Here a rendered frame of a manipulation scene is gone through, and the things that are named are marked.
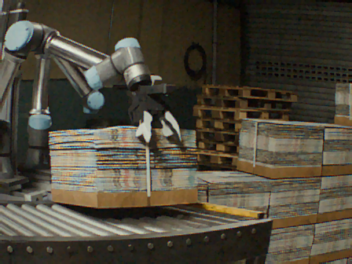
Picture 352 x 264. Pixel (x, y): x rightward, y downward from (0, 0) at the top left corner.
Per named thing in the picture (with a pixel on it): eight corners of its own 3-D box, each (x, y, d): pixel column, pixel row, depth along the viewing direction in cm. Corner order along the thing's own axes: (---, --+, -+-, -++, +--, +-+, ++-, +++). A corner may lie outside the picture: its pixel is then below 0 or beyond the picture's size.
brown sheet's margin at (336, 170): (287, 168, 339) (288, 159, 339) (329, 166, 349) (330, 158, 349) (323, 175, 304) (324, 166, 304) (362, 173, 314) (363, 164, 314)
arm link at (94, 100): (51, 20, 293) (112, 99, 303) (50, 23, 304) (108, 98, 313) (33, 37, 291) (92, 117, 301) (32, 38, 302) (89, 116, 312)
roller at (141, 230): (77, 208, 224) (67, 200, 221) (170, 238, 188) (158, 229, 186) (71, 220, 222) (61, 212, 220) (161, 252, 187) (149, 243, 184)
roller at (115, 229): (60, 218, 219) (60, 203, 219) (148, 250, 184) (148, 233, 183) (49, 217, 216) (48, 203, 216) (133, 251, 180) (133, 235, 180)
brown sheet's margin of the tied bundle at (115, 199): (89, 201, 229) (87, 188, 230) (141, 206, 208) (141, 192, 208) (51, 201, 219) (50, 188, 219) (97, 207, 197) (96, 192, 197)
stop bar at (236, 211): (174, 201, 247) (174, 196, 247) (265, 218, 214) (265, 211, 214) (166, 202, 245) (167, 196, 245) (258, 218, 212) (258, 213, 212)
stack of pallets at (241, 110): (248, 175, 1079) (253, 88, 1072) (294, 181, 1012) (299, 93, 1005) (186, 181, 986) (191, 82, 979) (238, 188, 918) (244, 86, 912)
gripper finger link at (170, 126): (177, 145, 215) (156, 120, 215) (188, 135, 211) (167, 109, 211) (170, 150, 213) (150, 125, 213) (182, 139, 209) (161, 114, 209)
